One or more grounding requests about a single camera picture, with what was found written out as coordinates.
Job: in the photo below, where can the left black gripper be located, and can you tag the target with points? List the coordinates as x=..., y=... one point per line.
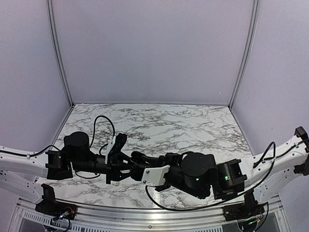
x=113, y=169

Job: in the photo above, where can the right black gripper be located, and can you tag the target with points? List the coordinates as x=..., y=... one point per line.
x=175, y=159

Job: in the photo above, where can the black earbud charging case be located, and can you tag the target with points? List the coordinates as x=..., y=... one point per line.
x=139, y=163

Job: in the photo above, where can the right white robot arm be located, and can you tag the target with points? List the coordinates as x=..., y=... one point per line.
x=199, y=175

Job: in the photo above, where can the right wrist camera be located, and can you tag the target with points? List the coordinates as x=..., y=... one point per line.
x=154, y=177

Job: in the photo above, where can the aluminium front rail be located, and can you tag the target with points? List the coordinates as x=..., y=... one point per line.
x=94, y=218

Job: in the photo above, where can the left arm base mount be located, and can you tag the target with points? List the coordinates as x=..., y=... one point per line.
x=59, y=210

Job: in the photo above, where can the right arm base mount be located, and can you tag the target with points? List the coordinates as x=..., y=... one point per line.
x=249, y=214

